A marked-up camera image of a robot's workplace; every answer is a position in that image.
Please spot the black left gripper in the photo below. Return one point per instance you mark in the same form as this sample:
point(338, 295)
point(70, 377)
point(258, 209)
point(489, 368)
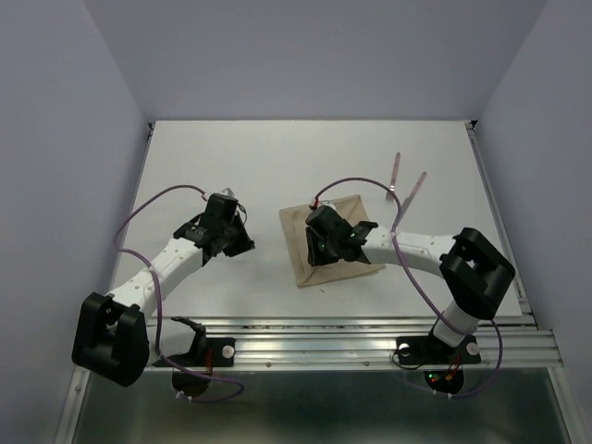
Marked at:
point(244, 244)

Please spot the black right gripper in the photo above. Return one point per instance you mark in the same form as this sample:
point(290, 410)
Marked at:
point(313, 251)

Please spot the beige cloth napkin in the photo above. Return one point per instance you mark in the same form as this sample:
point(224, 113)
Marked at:
point(293, 225)

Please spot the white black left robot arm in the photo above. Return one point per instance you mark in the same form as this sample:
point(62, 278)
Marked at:
point(121, 333)

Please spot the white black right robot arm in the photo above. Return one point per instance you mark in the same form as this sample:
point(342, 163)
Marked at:
point(477, 275)

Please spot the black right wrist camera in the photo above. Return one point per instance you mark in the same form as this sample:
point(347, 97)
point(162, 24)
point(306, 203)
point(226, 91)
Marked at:
point(325, 220)

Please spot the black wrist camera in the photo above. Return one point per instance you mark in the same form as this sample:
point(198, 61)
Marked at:
point(325, 220)
point(221, 207)

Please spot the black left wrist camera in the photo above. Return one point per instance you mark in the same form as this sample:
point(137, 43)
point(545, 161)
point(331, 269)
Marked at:
point(221, 207)

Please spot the pink handled fork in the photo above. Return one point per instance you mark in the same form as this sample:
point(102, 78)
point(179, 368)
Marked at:
point(393, 177)

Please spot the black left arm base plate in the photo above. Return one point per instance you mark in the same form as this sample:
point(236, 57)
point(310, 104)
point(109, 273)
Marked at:
point(208, 352)

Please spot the pink handled knife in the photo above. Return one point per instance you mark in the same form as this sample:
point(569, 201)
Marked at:
point(416, 187)

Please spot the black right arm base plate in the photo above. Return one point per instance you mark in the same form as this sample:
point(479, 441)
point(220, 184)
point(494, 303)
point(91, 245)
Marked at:
point(413, 351)

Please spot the aluminium front mounting rail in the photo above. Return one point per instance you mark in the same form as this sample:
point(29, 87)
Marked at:
point(367, 343)

